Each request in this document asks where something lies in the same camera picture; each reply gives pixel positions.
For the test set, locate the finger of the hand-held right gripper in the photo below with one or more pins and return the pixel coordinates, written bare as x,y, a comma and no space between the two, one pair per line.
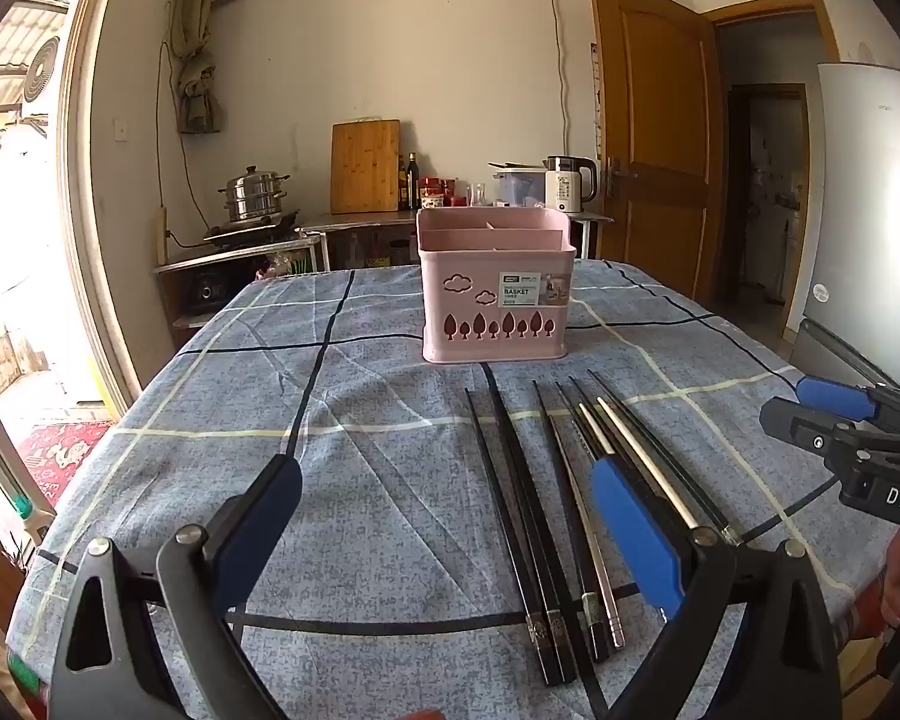
795,424
832,396

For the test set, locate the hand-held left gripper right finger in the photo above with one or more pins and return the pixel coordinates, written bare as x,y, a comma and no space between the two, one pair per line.
637,540

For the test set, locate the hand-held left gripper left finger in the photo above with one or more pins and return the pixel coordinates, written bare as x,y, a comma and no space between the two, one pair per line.
259,532

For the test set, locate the ivory chopstick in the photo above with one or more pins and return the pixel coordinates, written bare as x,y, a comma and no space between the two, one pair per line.
592,427
651,466

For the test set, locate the pink plastic utensil basket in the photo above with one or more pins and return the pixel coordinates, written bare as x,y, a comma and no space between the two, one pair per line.
457,315

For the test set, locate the person's right hand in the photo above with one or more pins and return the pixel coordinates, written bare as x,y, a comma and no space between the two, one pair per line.
897,577

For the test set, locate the blue grey checked tablecloth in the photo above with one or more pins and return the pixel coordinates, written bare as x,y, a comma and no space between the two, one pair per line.
390,502

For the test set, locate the white refrigerator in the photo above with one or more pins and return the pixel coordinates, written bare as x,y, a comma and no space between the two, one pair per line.
870,225

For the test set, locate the red patterned rug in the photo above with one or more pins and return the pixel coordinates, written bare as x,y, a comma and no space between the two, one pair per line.
60,465

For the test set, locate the black kitchen appliance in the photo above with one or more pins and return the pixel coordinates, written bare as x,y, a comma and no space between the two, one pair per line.
208,291

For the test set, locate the clear plastic bag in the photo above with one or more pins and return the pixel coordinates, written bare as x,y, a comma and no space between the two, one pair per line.
285,264

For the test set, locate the metal stove stand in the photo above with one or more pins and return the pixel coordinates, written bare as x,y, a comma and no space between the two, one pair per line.
195,259

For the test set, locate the black gas stove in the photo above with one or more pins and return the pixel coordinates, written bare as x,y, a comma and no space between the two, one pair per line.
251,231

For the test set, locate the wooden door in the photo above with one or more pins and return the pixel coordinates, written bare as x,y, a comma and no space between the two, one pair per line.
660,127

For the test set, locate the white electric kettle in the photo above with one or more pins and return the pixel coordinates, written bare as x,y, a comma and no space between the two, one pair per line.
566,184

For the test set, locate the steel steamer pot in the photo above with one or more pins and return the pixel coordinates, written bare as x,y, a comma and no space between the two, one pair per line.
253,195

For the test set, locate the water filter pitcher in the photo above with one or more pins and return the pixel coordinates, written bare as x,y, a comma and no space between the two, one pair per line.
517,186

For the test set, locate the clear drinking glass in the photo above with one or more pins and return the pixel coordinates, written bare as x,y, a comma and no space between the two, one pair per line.
480,195

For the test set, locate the red label jar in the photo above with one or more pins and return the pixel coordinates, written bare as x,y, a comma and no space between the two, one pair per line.
448,186
430,193

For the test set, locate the dark sauce bottle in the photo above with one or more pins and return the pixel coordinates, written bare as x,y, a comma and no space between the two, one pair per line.
412,184

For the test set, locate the wooden cutting board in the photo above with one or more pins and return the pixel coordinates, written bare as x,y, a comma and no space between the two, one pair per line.
365,165

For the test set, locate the small red jar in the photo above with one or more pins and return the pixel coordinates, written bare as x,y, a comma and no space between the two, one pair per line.
457,202

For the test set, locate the beige wrapped pipe bundle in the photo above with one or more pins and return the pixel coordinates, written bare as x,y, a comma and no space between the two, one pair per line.
195,37

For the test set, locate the outdoor air conditioner unit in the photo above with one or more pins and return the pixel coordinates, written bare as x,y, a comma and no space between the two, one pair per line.
41,71

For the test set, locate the wall measuring strip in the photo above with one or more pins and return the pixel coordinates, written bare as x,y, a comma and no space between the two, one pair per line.
597,105

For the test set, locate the wooden door frame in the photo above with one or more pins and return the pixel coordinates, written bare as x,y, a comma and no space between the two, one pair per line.
765,7

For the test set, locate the white sliding door frame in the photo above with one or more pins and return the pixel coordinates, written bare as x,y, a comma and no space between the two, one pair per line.
94,165

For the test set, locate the white wall switch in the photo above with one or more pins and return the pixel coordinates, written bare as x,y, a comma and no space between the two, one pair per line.
121,130

